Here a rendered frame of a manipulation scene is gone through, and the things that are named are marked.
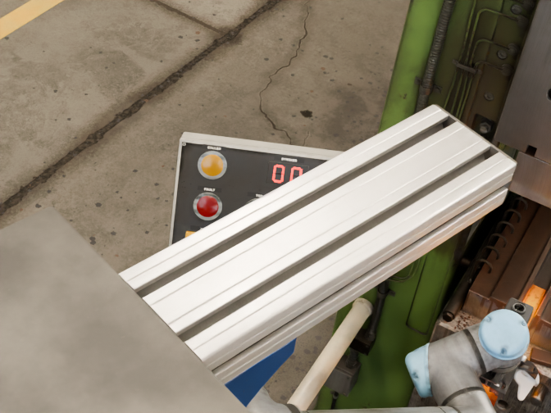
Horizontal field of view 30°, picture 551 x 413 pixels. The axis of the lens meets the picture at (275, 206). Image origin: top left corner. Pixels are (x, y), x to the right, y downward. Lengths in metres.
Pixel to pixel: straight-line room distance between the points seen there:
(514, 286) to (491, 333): 0.59
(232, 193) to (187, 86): 2.07
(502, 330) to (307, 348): 1.68
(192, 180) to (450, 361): 0.71
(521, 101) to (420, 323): 0.84
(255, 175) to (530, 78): 0.58
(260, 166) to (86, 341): 1.41
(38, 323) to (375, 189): 0.27
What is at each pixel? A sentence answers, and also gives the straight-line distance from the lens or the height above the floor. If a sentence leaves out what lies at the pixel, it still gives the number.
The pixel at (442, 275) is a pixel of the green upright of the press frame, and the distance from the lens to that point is 2.38.
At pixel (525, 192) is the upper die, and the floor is 1.28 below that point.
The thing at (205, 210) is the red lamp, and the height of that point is 1.08.
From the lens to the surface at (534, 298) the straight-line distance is 2.15.
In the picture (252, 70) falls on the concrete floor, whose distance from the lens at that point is 4.21.
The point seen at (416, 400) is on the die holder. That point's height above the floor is 0.64.
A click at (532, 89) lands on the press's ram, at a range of 1.82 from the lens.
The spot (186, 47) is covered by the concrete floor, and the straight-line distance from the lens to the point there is 4.31.
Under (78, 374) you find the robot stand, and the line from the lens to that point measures 0.64.
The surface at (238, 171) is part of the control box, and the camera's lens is 2.04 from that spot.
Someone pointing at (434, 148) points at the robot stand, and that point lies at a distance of 0.81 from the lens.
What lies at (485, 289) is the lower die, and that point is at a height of 0.98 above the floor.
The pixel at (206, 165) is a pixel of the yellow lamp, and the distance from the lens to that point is 2.04.
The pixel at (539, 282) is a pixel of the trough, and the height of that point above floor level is 0.99.
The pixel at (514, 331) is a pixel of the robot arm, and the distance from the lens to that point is 1.61.
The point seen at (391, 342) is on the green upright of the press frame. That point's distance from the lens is 2.60.
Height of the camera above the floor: 2.55
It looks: 45 degrees down
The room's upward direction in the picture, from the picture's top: 8 degrees clockwise
